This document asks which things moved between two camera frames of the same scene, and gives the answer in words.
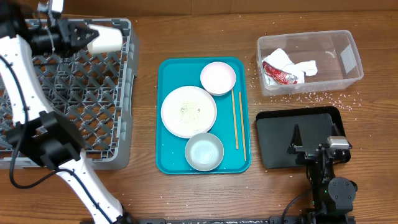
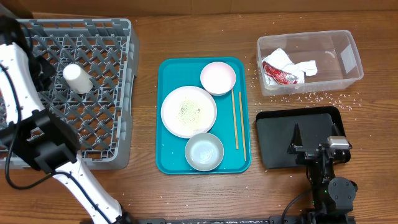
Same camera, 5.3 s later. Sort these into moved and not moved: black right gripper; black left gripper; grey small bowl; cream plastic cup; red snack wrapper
Moved: cream plastic cup; black left gripper
Not moved: grey small bowl; red snack wrapper; black right gripper
